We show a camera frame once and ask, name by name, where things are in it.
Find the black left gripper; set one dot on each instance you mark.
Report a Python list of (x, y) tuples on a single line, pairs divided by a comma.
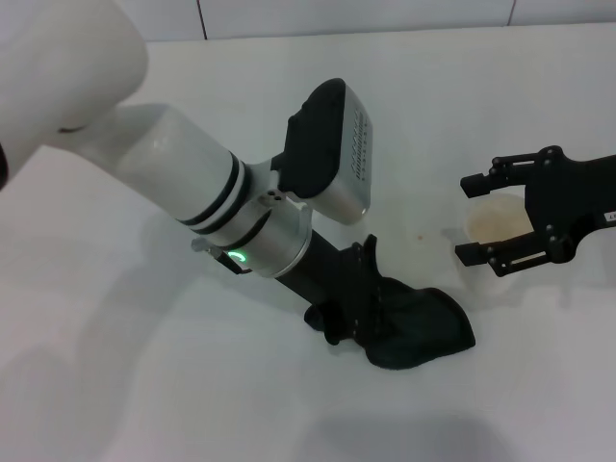
[(332, 279)]

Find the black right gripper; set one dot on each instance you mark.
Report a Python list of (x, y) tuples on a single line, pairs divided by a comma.
[(558, 197)]

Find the white plastic cup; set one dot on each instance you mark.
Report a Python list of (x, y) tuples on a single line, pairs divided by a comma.
[(495, 221)]

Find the dark blue rag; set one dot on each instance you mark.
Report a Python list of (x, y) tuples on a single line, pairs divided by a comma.
[(423, 332)]

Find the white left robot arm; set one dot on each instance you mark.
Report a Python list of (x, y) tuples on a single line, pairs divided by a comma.
[(183, 168)]

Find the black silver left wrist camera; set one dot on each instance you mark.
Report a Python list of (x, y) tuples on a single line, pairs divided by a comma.
[(317, 149)]

